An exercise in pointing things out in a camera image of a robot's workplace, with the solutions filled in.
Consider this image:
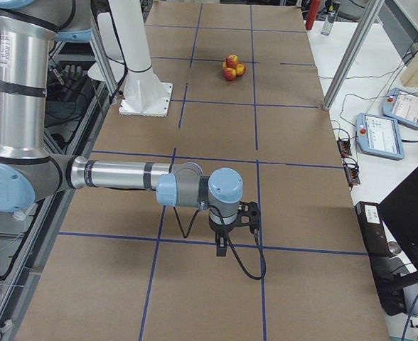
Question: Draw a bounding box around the red fire extinguisher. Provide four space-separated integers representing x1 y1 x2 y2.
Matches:
305 0 321 31

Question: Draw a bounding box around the blue teach pendant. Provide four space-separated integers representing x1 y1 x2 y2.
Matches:
382 87 418 129
355 113 404 161

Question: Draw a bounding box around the black computer monitor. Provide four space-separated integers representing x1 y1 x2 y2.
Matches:
378 166 418 269

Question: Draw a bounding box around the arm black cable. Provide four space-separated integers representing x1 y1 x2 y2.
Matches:
171 205 267 281

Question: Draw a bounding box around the near orange black connector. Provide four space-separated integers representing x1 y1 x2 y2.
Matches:
342 157 360 188

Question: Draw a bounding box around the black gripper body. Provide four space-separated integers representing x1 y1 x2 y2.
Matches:
209 212 241 241

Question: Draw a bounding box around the far blue teach pendant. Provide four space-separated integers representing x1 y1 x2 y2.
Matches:
382 87 418 129

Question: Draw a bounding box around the red yellow apple front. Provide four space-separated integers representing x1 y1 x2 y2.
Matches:
223 67 237 82

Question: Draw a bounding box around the near blue teach pendant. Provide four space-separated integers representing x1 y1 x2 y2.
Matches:
355 113 404 161

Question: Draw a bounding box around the far orange black connector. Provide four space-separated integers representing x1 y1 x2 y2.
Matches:
336 138 352 158

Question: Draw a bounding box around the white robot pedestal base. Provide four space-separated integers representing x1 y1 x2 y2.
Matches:
109 1 173 117

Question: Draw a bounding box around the black desktop computer box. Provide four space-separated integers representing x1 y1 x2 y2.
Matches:
355 201 418 317

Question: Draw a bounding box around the orange black connector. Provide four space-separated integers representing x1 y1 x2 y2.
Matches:
342 157 360 188
336 138 352 158

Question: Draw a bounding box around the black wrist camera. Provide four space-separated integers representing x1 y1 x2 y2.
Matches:
237 202 261 234

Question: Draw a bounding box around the red yellow apple rear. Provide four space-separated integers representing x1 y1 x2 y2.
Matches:
235 63 246 77

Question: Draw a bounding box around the lone red yellow apple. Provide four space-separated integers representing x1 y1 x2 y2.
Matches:
225 54 238 68

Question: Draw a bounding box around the aluminium frame post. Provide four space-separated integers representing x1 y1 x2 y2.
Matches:
322 0 385 111

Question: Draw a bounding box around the clear plastic bottle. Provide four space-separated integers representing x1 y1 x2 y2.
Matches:
321 1 341 36

